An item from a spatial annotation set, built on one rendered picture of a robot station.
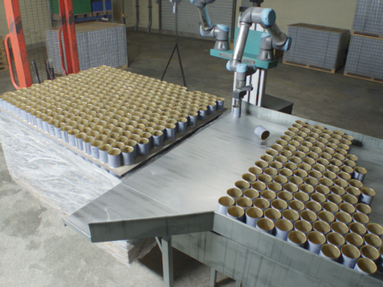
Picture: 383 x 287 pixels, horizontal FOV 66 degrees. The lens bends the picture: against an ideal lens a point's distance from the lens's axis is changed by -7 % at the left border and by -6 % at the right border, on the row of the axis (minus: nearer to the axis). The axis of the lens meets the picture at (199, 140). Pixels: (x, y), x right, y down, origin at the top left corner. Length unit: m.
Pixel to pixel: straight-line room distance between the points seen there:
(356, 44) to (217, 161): 7.06
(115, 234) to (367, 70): 7.84
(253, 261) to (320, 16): 9.36
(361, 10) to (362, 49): 0.90
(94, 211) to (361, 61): 7.76
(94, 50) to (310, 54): 5.34
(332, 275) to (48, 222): 2.54
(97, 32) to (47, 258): 5.28
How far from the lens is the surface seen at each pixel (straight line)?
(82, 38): 6.93
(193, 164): 1.69
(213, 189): 1.51
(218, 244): 1.38
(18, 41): 2.86
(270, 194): 1.42
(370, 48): 8.44
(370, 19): 8.38
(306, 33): 8.65
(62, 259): 2.77
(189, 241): 1.49
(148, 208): 1.40
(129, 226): 1.24
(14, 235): 3.14
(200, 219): 1.25
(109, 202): 1.46
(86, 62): 7.04
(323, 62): 8.63
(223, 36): 2.99
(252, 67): 2.28
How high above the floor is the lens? 1.98
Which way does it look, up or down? 28 degrees down
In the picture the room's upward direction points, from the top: 2 degrees clockwise
